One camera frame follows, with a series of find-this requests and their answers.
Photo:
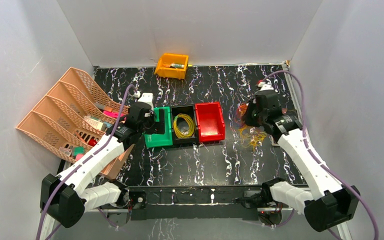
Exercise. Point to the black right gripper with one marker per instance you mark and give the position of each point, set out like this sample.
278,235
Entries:
252,105

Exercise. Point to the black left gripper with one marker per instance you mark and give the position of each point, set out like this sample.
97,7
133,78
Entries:
148,118

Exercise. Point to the green plastic bin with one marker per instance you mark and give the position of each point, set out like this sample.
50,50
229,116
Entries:
161,135

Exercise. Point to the black plastic bin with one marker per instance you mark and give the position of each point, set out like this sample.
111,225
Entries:
184,124

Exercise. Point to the red plastic bin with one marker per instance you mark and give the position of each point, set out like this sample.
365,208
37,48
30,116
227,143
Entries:
210,122

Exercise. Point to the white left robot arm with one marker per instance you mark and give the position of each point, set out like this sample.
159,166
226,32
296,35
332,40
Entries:
66,197

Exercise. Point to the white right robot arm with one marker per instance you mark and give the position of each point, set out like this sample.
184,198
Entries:
328,202

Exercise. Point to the dark book three days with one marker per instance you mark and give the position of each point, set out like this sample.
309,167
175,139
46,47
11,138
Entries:
284,124

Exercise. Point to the white box in organizer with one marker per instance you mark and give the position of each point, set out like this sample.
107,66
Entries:
95,123

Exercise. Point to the yellow plastic bin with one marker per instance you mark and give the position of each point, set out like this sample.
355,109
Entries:
164,71

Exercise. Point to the green battery in bin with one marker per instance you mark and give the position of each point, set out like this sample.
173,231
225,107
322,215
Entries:
176,66

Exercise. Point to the pink plastic file organizer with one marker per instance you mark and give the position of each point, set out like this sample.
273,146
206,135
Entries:
56,121

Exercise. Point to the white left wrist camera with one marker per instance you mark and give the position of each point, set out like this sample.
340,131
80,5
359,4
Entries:
145,97

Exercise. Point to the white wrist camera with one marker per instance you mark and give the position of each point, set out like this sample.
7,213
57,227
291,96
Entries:
265,85
145,97

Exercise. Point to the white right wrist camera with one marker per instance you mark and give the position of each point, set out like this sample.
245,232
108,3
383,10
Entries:
265,85

